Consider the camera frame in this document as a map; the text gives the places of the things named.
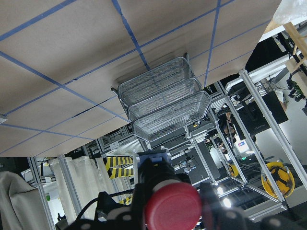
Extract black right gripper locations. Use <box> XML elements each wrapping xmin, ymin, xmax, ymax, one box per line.
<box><xmin>55</xmin><ymin>184</ymin><xmax>307</xmax><ymax>230</ymax></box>

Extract yellow hard hat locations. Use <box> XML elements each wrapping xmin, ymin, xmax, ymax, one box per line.
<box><xmin>261</xmin><ymin>161</ymin><xmax>295</xmax><ymax>198</ymax></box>

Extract red emergency stop button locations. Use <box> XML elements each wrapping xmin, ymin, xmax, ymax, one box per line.
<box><xmin>133</xmin><ymin>148</ymin><xmax>201</xmax><ymax>230</ymax></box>

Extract wire mesh shelf rack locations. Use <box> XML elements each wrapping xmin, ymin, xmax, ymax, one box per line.
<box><xmin>111</xmin><ymin>53</ymin><xmax>212</xmax><ymax>142</ymax></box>

